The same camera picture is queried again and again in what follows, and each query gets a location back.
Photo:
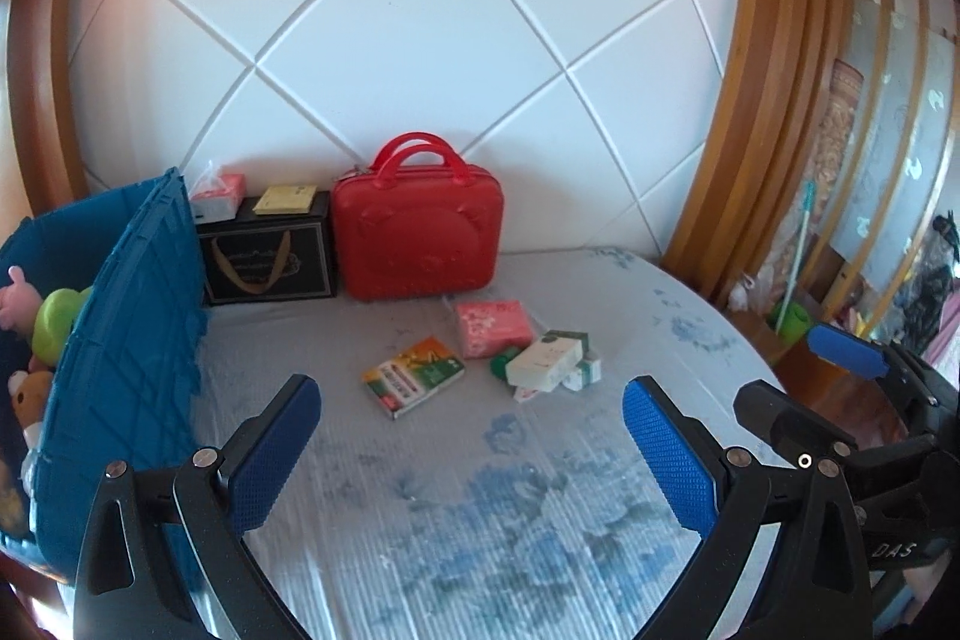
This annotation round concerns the yellow paper card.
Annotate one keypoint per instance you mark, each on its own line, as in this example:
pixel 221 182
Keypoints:
pixel 285 199

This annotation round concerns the pink and white tissue pack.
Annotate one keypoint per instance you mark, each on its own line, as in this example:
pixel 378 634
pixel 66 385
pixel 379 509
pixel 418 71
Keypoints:
pixel 217 197

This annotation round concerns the pink floral tissue pack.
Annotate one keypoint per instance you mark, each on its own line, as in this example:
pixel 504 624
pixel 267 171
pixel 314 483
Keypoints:
pixel 491 325

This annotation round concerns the green ball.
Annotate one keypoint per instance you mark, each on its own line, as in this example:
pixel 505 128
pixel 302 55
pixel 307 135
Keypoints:
pixel 501 364

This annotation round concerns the white padded headboard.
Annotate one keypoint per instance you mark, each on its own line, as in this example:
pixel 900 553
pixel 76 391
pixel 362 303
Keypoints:
pixel 412 10

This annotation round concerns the red hard carrying case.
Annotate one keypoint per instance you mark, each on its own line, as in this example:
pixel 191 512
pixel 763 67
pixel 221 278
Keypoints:
pixel 416 235

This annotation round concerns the white box green trim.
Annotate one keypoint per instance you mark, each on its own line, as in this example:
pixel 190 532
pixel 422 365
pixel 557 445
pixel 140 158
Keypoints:
pixel 547 359

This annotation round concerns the small green and white box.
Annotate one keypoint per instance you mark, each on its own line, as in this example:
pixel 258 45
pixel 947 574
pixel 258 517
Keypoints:
pixel 586 374

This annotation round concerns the wooden headboard frame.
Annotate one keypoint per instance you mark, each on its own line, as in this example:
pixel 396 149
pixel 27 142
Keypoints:
pixel 41 48
pixel 772 48

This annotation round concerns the white plastic bag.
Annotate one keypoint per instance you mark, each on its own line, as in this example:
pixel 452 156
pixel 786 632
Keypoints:
pixel 750 293

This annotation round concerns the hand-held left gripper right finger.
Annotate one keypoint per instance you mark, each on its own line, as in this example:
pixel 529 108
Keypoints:
pixel 667 452

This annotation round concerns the blue plastic storage crate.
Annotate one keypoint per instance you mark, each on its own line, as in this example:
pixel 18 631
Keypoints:
pixel 127 340

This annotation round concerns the black plastic bag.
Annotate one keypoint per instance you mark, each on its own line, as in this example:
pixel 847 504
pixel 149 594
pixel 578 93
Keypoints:
pixel 926 302

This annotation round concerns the colourful crayon box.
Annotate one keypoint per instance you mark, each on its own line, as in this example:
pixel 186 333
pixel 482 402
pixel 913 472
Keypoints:
pixel 412 377

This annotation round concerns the black gift box gold ribbon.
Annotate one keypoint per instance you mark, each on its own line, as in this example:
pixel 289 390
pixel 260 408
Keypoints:
pixel 262 265

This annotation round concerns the pink plush toy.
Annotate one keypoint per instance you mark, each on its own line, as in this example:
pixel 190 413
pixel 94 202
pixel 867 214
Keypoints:
pixel 15 302

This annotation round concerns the green frog plush toy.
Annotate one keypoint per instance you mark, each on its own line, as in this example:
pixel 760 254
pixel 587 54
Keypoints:
pixel 60 321

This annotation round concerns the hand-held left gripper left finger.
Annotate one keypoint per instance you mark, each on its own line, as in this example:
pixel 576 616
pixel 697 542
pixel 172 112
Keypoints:
pixel 274 452

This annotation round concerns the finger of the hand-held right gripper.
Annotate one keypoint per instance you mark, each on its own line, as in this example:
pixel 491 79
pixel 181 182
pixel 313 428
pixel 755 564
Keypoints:
pixel 847 347
pixel 787 422

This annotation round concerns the brown bear plush toy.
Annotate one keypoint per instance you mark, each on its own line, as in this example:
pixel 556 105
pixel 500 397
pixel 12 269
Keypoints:
pixel 30 400

